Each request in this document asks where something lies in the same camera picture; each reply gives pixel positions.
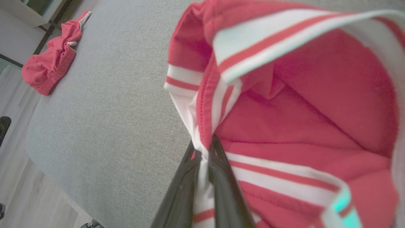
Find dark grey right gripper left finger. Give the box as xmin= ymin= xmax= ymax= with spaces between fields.
xmin=150 ymin=141 xmax=203 ymax=228

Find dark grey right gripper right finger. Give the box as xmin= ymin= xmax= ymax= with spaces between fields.
xmin=207 ymin=134 xmax=257 ymax=228

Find pale green white cabinet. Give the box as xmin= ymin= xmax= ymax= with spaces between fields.
xmin=0 ymin=0 xmax=74 ymax=69

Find red white striped shirt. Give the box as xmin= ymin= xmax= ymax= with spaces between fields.
xmin=163 ymin=0 xmax=405 ymax=228

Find black rounded object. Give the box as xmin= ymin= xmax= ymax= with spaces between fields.
xmin=0 ymin=116 xmax=12 ymax=148

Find red shorts with white stripe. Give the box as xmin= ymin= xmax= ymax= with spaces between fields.
xmin=21 ymin=10 xmax=92 ymax=96

